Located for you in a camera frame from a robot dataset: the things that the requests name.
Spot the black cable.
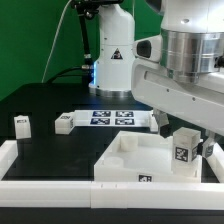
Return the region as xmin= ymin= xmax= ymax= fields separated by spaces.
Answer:
xmin=46 ymin=66 xmax=84 ymax=84

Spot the white U-shaped fence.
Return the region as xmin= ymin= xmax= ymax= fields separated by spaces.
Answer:
xmin=0 ymin=140 xmax=224 ymax=210

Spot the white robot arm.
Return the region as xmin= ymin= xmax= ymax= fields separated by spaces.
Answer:
xmin=91 ymin=0 xmax=224 ymax=158

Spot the white square tabletop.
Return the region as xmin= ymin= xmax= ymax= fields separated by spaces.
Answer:
xmin=94 ymin=131 xmax=202 ymax=183

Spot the white base tag plate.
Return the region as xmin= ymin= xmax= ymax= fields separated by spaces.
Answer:
xmin=75 ymin=110 xmax=155 ymax=127

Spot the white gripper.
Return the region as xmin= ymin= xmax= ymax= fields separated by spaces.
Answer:
xmin=131 ymin=59 xmax=224 ymax=158

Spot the black camera pole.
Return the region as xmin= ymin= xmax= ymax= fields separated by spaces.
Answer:
xmin=70 ymin=0 xmax=124 ymax=83

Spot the white cable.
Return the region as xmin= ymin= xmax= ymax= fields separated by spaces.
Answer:
xmin=41 ymin=0 xmax=73 ymax=84

